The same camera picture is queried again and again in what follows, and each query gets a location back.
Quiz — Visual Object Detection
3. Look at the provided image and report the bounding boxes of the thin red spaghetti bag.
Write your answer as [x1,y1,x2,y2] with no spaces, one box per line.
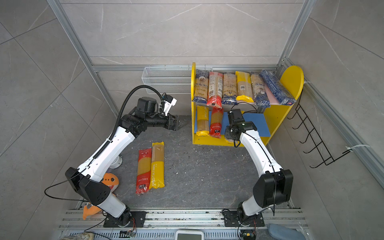
[210,108,223,139]

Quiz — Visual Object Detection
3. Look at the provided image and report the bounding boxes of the yellow end spaghetti bag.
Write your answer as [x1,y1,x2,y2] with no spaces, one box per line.
[236,71,254,103]

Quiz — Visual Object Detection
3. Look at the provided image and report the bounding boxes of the blue trim spaghetti bag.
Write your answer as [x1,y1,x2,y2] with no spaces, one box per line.
[250,72,271,108]

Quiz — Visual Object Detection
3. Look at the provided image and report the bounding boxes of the dark blue end spaghetti bag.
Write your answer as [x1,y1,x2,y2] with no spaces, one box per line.
[222,73,238,105]

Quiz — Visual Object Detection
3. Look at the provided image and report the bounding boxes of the yellow Pastatime spaghetti bag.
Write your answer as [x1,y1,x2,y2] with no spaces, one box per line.
[197,106,210,137]

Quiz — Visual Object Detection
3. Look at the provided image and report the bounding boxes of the red label spaghetti bag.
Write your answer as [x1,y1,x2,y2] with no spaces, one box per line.
[207,72,223,109]

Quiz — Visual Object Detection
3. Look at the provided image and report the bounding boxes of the blue Sankara spaghetti bag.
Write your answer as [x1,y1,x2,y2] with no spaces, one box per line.
[193,70,209,104]

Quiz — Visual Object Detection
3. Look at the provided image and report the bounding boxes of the blue Barilla spaghetti box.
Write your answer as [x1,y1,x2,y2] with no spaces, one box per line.
[260,70,296,106]

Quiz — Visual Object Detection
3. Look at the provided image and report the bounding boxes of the yellow label spaghetti bag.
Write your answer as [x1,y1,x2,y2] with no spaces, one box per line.
[150,142,165,189]

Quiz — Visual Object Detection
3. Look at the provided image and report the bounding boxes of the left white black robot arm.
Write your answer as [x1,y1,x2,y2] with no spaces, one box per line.
[65,95,179,227]

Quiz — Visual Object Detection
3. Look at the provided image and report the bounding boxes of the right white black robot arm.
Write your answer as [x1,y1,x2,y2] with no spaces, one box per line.
[225,109,294,225]

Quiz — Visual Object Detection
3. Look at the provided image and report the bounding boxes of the yellow pink blue wooden shelf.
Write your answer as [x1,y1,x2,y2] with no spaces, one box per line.
[191,66,304,147]

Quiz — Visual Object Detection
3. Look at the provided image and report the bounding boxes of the white analog alarm clock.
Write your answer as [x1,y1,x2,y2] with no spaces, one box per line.
[110,156,123,169]

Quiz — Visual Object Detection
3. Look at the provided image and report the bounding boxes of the orange plush toy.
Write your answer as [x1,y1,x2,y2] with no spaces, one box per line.
[83,173,120,221]

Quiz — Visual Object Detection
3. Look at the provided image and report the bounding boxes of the blue grey cloth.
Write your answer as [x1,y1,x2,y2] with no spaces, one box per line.
[268,224,306,240]

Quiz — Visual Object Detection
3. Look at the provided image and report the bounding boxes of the white digital scale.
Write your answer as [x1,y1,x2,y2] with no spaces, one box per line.
[175,230,205,240]

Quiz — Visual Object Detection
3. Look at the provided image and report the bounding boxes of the left black cable conduit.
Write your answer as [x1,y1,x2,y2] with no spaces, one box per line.
[92,85,164,160]

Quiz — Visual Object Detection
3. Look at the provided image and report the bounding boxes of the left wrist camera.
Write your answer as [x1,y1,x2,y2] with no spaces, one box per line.
[163,94,177,116]

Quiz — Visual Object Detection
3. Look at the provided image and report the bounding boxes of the white wire mesh basket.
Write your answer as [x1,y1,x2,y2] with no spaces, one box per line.
[142,66,192,94]

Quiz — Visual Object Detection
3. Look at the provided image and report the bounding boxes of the black wire hook rack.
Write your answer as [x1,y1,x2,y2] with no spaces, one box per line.
[287,95,353,169]

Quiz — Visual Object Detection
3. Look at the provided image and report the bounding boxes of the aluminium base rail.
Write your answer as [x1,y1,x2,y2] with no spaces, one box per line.
[53,209,313,240]

